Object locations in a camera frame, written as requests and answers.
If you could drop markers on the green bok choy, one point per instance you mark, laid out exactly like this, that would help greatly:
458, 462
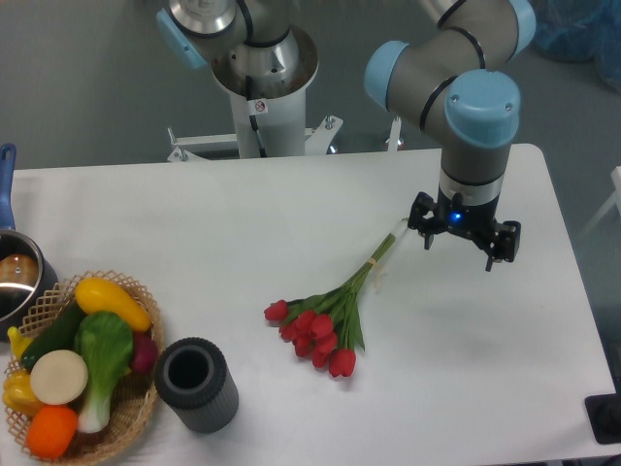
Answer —
104, 341

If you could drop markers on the yellow banana tip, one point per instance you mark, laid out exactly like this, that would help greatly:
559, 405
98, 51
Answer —
18, 343

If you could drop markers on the round cream bun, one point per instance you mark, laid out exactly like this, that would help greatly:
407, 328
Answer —
59, 377

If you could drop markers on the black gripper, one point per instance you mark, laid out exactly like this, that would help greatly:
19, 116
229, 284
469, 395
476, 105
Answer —
477, 223

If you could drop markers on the blue handled steel saucepan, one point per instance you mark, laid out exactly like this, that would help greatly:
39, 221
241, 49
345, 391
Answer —
25, 273

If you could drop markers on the orange fruit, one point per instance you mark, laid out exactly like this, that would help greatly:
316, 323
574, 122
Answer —
51, 431

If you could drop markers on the white furniture part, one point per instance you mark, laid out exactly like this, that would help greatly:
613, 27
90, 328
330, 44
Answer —
611, 202

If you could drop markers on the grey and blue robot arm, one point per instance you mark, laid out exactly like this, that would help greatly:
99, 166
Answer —
451, 88

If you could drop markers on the red tulip bouquet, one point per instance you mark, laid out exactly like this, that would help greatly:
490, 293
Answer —
326, 328

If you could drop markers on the yellow bell pepper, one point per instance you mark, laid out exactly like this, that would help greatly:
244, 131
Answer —
19, 396

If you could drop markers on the blue plastic bag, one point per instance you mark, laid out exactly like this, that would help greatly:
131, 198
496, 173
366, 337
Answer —
581, 31

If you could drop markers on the woven wicker basket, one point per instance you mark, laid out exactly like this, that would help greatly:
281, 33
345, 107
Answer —
134, 397

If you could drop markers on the dark green cucumber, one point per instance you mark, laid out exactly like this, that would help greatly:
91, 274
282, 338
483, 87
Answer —
59, 335

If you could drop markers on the dark grey ribbed vase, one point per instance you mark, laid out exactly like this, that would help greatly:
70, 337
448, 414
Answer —
192, 377

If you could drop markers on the black device at table edge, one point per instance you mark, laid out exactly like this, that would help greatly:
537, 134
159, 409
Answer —
604, 415

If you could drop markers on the purple red onion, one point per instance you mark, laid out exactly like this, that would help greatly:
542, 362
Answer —
145, 354

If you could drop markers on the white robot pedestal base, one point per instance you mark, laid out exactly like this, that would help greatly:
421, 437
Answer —
267, 90

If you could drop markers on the yellow squash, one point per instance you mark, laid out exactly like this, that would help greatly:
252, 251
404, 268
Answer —
95, 295

